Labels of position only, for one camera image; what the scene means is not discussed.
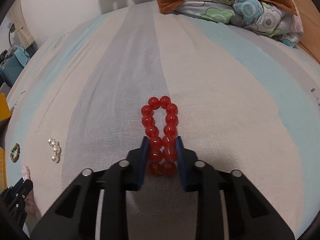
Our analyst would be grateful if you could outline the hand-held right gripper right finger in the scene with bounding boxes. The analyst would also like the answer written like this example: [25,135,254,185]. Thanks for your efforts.
[175,135,294,240]

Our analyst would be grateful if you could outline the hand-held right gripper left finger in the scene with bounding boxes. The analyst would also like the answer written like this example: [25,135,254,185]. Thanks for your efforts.
[31,136,150,240]

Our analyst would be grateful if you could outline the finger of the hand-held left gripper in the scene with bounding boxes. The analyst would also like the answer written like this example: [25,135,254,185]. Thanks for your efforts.
[5,179,34,230]
[0,177,25,198]

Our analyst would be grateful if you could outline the pink bead bracelet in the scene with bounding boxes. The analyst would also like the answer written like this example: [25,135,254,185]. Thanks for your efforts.
[21,165,38,213]

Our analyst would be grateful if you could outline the red bead bracelet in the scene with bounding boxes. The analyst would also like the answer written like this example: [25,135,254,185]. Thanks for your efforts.
[141,95,179,177]

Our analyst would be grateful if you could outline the white pearl earrings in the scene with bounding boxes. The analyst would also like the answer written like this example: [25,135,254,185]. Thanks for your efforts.
[48,137,62,164]

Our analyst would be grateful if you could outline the striped bed sheet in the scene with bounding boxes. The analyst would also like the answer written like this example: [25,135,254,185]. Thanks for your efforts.
[5,0,320,240]

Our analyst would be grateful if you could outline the blue and yellow cardboard box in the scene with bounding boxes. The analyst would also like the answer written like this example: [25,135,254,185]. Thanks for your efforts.
[0,93,12,190]

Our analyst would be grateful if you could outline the blue suitcase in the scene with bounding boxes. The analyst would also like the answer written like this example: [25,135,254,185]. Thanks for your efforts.
[0,46,37,85]

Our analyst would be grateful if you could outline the blue cloth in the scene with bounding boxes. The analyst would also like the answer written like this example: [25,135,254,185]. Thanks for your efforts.
[14,47,32,67]

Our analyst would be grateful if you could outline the beige tied curtain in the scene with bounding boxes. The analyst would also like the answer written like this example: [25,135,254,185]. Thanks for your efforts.
[16,25,35,47]

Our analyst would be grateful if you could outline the blue desk lamp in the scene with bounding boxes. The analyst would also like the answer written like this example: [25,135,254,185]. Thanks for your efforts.
[7,22,15,48]

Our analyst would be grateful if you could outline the floral quilt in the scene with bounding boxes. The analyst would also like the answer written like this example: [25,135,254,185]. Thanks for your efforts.
[174,0,304,48]

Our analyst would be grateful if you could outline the green bead bracelet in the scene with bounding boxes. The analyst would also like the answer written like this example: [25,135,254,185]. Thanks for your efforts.
[10,143,21,163]

